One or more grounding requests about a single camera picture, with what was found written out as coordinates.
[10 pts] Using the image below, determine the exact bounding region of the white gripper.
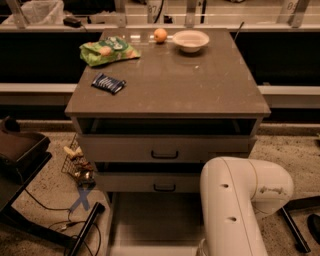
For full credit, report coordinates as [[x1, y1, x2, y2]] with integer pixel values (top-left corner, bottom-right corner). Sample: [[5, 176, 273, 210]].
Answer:
[[196, 238, 209, 256]]

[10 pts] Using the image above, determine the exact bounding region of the grey drawer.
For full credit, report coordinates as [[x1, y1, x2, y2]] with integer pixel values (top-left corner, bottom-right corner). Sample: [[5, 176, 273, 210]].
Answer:
[[107, 192, 204, 256], [78, 135, 256, 163], [94, 172, 200, 193]]

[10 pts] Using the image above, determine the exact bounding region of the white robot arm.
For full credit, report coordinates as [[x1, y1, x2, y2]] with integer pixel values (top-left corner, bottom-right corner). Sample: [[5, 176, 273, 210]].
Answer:
[[200, 157, 294, 256]]

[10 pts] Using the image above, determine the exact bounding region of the grey drawer cabinet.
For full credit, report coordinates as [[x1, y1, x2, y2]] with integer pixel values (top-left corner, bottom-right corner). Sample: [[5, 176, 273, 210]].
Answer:
[[64, 27, 272, 256]]

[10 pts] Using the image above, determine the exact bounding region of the black stand leg right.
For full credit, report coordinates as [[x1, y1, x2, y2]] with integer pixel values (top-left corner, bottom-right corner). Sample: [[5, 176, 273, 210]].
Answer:
[[280, 196, 320, 253]]

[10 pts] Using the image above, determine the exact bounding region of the blue tape cross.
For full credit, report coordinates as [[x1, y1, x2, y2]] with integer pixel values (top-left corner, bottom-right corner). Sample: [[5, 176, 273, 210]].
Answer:
[[70, 186, 93, 212]]

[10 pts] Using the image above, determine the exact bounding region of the blue snack packet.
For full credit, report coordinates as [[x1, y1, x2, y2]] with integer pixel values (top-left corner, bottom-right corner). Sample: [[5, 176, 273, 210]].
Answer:
[[91, 73, 126, 95]]

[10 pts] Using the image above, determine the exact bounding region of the black stand left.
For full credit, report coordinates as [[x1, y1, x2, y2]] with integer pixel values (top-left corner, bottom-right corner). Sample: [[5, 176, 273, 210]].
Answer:
[[0, 117, 105, 256]]

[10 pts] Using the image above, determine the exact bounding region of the white bowl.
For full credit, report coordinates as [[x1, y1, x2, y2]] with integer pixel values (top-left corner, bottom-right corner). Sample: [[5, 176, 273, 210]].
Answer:
[[172, 30, 210, 53]]

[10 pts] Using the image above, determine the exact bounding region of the orange fruit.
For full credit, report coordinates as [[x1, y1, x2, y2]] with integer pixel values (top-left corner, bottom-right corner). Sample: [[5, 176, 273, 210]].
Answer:
[[153, 28, 167, 43]]

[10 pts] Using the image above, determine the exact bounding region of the green snack bag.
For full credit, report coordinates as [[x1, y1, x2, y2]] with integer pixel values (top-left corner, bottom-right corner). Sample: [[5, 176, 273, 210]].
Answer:
[[79, 36, 141, 67]]

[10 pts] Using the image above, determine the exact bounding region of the black power adapter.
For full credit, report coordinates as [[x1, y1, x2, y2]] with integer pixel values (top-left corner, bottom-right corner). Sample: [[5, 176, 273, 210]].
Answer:
[[63, 17, 82, 28]]

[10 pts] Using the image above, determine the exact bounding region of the white plastic bag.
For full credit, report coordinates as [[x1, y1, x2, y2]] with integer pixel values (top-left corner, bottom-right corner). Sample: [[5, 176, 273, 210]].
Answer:
[[3, 0, 64, 25]]

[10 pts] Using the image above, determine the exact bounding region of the black floor cable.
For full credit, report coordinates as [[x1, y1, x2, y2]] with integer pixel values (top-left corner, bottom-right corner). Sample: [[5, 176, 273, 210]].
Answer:
[[23, 188, 102, 256]]

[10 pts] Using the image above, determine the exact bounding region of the wire basket with items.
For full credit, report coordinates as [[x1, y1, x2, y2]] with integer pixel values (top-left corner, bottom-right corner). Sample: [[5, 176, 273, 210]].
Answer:
[[61, 136, 95, 187]]

